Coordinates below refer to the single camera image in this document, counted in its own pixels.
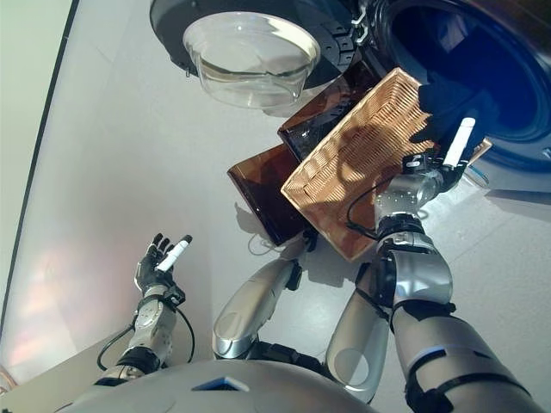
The wicker laundry basket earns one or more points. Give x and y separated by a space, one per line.
344 163

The silver right robot leg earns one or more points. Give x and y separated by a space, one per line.
357 344

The round washing machine door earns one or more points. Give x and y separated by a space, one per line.
241 51

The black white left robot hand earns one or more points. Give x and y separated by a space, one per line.
152 271

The grey robot torso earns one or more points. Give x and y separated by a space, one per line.
224 391

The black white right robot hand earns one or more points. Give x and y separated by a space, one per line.
456 150

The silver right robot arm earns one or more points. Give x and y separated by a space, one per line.
422 284

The brown acrylic stool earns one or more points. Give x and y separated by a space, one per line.
258 189

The silver left robot leg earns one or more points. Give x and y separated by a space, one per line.
249 310

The grey drum washing machine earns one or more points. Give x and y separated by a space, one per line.
516 86

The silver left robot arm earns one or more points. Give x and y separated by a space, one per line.
146 327

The silver robot leg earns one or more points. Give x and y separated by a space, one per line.
357 344
249 310

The black garment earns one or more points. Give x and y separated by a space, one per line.
456 103

